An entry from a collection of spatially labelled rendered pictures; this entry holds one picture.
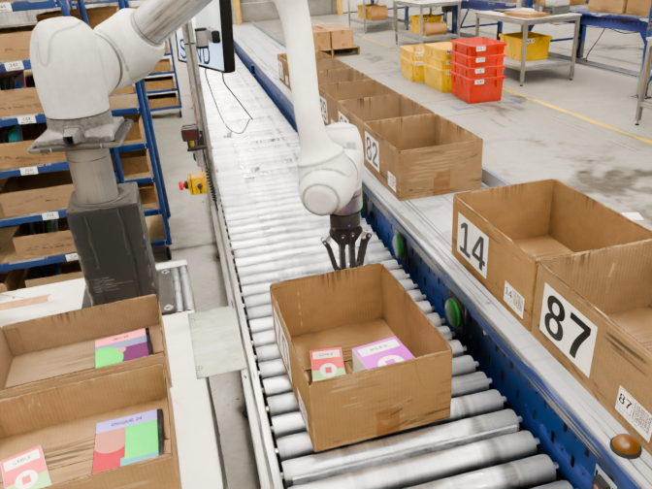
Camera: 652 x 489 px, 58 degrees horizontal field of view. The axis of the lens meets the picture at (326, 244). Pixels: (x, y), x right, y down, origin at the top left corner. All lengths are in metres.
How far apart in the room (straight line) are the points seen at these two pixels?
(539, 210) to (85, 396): 1.21
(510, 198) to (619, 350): 0.66
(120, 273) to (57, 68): 0.54
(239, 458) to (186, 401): 0.94
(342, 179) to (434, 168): 0.80
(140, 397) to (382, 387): 0.55
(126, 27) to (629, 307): 1.36
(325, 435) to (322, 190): 0.48
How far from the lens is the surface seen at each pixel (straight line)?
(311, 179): 1.19
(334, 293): 1.48
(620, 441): 1.07
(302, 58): 1.27
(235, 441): 2.37
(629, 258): 1.37
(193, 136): 2.23
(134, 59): 1.68
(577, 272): 1.30
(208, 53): 2.43
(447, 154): 1.97
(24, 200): 2.73
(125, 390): 1.39
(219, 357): 1.50
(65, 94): 1.56
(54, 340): 1.69
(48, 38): 1.57
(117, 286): 1.72
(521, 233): 1.70
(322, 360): 1.41
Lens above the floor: 1.62
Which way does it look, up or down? 26 degrees down
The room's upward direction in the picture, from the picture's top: 4 degrees counter-clockwise
